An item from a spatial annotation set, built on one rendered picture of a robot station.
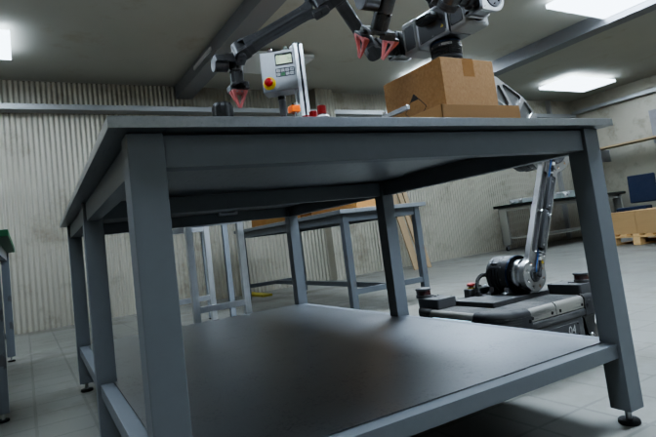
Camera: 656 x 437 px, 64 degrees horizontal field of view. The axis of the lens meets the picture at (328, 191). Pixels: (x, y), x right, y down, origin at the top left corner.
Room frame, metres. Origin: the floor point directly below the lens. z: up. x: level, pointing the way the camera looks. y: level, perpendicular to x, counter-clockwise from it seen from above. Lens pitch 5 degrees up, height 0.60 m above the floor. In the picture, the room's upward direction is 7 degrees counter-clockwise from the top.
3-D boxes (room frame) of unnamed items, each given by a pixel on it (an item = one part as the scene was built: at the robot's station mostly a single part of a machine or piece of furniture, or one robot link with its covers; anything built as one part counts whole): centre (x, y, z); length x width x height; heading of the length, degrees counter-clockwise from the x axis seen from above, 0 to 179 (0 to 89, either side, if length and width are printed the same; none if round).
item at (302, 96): (2.35, 0.07, 1.17); 0.04 x 0.04 x 0.67; 30
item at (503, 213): (8.97, -3.95, 0.44); 2.43 x 0.91 x 0.87; 121
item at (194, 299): (3.47, 0.87, 0.47); 1.17 x 0.36 x 0.95; 30
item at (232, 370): (2.04, 0.27, 0.40); 2.04 x 1.25 x 0.81; 30
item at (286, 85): (2.38, 0.15, 1.38); 0.17 x 0.10 x 0.19; 85
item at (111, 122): (2.04, 0.27, 0.82); 2.10 x 1.31 x 0.02; 30
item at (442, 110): (1.38, -0.32, 0.85); 0.30 x 0.26 x 0.04; 30
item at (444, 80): (1.80, -0.43, 0.99); 0.30 x 0.24 x 0.27; 31
